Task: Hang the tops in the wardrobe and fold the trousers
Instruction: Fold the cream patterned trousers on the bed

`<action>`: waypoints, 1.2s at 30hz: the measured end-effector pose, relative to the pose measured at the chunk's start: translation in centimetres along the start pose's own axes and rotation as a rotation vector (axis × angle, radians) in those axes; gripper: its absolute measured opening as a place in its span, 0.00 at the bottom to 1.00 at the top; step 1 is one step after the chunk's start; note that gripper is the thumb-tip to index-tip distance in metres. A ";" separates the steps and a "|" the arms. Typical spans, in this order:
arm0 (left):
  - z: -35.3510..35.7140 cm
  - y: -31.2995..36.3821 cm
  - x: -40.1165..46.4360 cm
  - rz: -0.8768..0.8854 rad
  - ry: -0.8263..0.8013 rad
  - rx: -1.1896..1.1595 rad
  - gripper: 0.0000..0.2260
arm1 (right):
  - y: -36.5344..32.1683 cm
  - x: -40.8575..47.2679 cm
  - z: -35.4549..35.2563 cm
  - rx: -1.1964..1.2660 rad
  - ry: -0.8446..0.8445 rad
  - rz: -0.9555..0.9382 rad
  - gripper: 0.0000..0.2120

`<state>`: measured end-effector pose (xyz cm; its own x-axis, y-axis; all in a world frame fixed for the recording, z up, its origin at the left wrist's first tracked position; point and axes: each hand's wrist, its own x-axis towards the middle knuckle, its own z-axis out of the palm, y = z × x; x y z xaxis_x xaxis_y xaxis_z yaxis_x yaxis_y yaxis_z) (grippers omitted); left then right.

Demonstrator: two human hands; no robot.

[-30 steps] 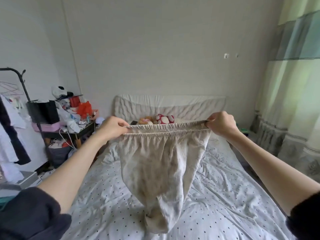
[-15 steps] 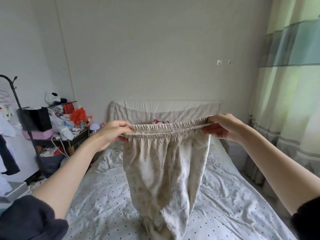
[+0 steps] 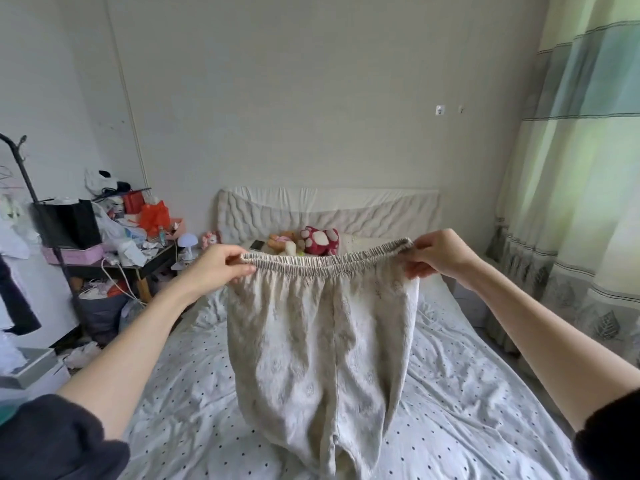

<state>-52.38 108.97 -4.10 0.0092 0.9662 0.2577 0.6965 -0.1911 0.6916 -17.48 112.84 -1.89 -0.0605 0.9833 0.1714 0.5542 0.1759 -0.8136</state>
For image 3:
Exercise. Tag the person's black left sleeve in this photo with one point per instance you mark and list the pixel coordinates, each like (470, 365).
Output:
(55, 440)

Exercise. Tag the person's black sleeve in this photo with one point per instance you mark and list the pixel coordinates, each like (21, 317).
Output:
(610, 440)
(55, 440)

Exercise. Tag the small white lamp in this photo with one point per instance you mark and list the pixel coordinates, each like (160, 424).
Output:
(187, 245)

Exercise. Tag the person's right hand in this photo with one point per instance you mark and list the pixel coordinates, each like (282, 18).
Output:
(445, 255)

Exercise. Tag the person's left hand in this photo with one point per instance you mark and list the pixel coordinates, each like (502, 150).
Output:
(215, 270)

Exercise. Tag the red bag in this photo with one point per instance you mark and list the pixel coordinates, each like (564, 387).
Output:
(150, 217)

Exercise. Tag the black clothes rack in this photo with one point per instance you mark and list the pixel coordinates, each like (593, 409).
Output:
(30, 195)

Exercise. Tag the small pink plush toy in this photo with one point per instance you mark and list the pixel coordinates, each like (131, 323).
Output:
(208, 239)

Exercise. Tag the striped beige curtain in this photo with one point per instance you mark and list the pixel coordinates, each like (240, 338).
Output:
(570, 175)

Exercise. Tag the white tufted headboard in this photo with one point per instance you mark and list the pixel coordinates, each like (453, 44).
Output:
(340, 210)

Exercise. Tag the black hanging garment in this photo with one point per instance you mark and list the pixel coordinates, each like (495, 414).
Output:
(15, 295)

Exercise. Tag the dark side table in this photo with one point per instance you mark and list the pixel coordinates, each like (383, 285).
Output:
(130, 265)

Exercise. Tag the black bag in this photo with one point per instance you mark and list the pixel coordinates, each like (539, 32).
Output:
(70, 223)

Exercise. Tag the red white plush toy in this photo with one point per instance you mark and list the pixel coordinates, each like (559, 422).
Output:
(320, 240)

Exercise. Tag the white storage box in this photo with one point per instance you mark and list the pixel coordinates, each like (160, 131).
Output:
(30, 370)

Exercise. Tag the person's black right sleeve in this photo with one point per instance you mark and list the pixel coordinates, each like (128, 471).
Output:
(610, 440)

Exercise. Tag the person's right forearm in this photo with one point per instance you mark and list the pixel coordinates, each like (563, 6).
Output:
(555, 340)

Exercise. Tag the white dotted bed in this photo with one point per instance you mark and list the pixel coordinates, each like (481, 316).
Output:
(480, 395)

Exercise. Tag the pink box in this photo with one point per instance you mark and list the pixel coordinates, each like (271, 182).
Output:
(75, 255)

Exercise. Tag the beige textured pajama pants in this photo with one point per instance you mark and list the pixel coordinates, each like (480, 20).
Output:
(320, 365)

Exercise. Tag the black white plush toy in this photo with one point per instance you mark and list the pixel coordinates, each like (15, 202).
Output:
(100, 183)

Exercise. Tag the grey patterned bag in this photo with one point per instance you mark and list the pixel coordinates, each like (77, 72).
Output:
(132, 313)

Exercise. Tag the white shoe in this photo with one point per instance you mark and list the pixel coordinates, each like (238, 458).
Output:
(80, 353)

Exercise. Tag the plush toys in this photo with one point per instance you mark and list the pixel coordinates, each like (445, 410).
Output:
(280, 242)

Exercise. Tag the person's left forearm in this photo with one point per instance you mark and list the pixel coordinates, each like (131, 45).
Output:
(125, 355)

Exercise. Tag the white wall socket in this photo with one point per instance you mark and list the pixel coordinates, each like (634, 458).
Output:
(439, 110)

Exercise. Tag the black phone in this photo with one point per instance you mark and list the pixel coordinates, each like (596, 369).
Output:
(257, 245)

